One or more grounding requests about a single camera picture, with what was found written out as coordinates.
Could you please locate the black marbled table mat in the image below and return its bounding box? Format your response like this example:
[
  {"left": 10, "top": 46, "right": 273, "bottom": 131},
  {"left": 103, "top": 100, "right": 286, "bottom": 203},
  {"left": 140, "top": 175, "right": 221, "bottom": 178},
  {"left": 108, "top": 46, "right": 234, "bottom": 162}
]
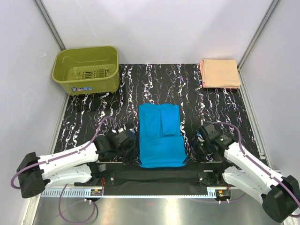
[{"left": 54, "top": 64, "right": 260, "bottom": 157}]

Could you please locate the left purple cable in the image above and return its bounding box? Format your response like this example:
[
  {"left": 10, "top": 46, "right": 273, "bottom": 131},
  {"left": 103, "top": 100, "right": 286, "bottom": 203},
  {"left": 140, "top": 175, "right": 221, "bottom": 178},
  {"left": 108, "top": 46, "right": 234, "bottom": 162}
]
[{"left": 10, "top": 116, "right": 122, "bottom": 223}]

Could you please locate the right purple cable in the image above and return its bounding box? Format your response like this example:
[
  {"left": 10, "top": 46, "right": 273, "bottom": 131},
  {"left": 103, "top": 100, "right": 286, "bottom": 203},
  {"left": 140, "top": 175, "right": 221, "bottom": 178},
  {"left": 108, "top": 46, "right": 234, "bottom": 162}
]
[{"left": 206, "top": 121, "right": 300, "bottom": 218}]

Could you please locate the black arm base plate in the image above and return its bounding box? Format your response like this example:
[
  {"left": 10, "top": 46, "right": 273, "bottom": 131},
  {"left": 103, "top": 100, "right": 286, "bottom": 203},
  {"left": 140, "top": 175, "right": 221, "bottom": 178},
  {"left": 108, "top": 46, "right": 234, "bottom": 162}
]
[{"left": 75, "top": 161, "right": 233, "bottom": 187}]

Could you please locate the olive green plastic basket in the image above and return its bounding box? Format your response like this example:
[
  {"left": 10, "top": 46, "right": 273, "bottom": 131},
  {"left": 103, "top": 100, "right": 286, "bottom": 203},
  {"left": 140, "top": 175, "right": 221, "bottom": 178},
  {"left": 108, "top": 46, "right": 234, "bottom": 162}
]
[{"left": 52, "top": 46, "right": 120, "bottom": 96}]

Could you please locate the purple cable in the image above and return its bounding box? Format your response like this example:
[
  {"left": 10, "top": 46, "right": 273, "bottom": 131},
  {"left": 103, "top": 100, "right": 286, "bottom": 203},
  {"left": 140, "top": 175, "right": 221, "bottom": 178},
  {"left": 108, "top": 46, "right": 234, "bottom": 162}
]
[
  {"left": 10, "top": 116, "right": 122, "bottom": 223},
  {"left": 206, "top": 121, "right": 300, "bottom": 218}
]

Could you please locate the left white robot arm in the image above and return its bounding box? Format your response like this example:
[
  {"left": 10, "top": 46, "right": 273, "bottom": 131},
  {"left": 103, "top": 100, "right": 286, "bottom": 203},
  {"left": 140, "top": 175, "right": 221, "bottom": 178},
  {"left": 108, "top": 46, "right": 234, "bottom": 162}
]
[{"left": 16, "top": 129, "right": 137, "bottom": 199}]

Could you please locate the aluminium frame rail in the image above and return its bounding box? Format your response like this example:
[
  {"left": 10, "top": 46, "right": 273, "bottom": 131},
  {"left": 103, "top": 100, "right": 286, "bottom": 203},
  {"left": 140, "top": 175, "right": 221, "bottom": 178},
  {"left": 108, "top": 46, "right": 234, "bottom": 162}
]
[{"left": 30, "top": 170, "right": 287, "bottom": 188}]

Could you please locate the folded peach t shirt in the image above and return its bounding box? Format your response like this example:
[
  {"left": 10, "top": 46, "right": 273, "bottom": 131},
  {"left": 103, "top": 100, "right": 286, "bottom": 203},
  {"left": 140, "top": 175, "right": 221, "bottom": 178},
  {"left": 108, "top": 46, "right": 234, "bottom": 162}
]
[{"left": 200, "top": 59, "right": 241, "bottom": 89}]

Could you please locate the blue t shirt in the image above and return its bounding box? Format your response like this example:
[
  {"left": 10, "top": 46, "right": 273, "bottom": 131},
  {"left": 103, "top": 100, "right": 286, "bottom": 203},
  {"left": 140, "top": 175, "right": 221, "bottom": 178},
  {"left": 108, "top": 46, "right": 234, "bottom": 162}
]
[{"left": 139, "top": 103, "right": 187, "bottom": 168}]

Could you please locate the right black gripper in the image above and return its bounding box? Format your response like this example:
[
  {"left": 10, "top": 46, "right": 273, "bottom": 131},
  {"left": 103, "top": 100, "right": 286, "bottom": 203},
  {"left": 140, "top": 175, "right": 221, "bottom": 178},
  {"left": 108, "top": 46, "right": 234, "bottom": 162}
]
[{"left": 184, "top": 138, "right": 212, "bottom": 165}]

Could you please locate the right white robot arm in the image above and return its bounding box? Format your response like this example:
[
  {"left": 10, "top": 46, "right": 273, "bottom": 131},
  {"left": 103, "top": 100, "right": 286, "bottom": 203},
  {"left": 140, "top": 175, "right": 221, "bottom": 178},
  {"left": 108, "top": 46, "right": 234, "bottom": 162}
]
[{"left": 192, "top": 135, "right": 300, "bottom": 223}]

